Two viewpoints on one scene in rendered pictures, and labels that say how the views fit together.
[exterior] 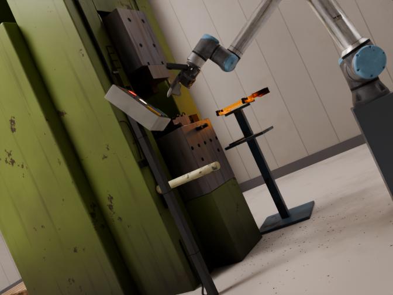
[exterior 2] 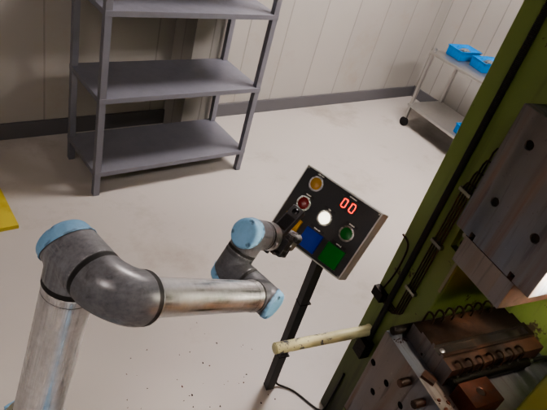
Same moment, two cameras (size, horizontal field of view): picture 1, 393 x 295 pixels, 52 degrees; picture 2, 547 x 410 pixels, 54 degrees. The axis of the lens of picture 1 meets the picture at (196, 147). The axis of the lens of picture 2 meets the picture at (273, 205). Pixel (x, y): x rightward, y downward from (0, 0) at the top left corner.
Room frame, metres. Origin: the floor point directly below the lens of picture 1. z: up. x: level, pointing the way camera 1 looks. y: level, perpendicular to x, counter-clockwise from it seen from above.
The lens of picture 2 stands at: (2.62, -1.36, 2.18)
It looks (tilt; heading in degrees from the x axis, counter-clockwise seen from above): 35 degrees down; 115
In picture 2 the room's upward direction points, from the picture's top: 17 degrees clockwise
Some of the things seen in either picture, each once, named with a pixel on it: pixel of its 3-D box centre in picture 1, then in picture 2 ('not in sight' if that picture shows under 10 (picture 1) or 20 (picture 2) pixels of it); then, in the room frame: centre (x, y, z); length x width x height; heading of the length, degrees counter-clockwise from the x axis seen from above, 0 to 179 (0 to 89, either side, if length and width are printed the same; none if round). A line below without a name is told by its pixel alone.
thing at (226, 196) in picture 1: (204, 227); not in sight; (2.81, 0.17, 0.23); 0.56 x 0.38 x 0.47; 58
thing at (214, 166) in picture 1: (187, 177); (324, 338); (2.31, 0.12, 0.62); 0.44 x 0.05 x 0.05; 58
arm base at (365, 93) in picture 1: (368, 91); not in sight; (2.13, -0.95, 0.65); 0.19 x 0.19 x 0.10
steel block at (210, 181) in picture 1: (178, 167); (453, 399); (2.81, 0.17, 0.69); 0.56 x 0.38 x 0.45; 58
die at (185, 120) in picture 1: (158, 133); (475, 340); (2.76, 0.19, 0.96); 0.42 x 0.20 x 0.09; 58
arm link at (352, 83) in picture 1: (357, 67); not in sight; (2.12, -0.95, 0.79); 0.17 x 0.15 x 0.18; 171
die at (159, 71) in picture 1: (137, 85); (531, 263); (2.76, 0.19, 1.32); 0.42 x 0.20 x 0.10; 58
